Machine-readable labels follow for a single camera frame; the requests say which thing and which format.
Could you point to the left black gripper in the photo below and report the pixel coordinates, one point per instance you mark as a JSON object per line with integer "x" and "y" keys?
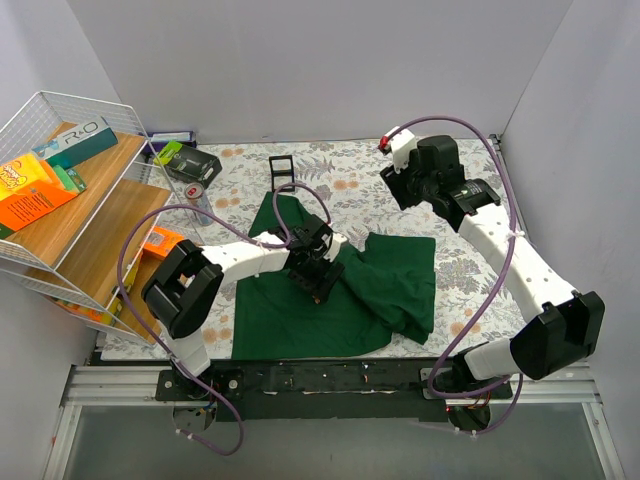
{"x": 316, "y": 281}

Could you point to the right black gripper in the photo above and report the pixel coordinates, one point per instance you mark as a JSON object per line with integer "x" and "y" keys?
{"x": 396, "y": 185}

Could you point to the dark green t-shirt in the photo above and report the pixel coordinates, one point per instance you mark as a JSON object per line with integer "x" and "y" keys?
{"x": 387, "y": 288}

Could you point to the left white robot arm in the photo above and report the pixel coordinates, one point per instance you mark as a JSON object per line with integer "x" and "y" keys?
{"x": 182, "y": 289}

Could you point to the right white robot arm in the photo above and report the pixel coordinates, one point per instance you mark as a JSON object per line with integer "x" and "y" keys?
{"x": 562, "y": 324}

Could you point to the floral patterned table mat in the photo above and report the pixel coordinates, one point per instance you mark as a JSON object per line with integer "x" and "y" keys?
{"x": 342, "y": 180}

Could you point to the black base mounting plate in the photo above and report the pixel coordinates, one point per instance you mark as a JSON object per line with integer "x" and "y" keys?
{"x": 326, "y": 389}

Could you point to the red topped drink can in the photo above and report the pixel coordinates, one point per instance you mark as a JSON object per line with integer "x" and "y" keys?
{"x": 196, "y": 196}

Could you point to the orange box on lower shelf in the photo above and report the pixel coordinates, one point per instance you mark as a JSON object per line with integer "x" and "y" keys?
{"x": 160, "y": 242}

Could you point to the black green product box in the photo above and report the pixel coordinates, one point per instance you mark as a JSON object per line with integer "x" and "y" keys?
{"x": 188, "y": 164}

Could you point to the purple white flat box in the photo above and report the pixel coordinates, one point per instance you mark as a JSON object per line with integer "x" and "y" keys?
{"x": 185, "y": 136}

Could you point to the teal R+O box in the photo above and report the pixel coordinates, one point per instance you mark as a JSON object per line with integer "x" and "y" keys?
{"x": 77, "y": 144}

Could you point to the green sponge pack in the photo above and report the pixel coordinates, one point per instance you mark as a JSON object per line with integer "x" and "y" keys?
{"x": 70, "y": 179}

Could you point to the orange yellow sponge pack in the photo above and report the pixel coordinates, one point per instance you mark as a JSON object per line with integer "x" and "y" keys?
{"x": 29, "y": 190}

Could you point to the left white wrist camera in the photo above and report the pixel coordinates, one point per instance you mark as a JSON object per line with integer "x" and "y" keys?
{"x": 334, "y": 246}

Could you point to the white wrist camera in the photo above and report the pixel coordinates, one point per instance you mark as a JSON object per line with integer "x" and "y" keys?
{"x": 398, "y": 145}
{"x": 334, "y": 246}

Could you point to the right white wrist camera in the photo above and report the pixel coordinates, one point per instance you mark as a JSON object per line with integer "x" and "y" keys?
{"x": 398, "y": 145}

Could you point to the white wire shelf rack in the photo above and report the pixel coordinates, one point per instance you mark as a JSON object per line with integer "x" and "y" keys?
{"x": 86, "y": 257}

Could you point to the aluminium frame rail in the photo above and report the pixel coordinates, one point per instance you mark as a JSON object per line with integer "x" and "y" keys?
{"x": 358, "y": 419}

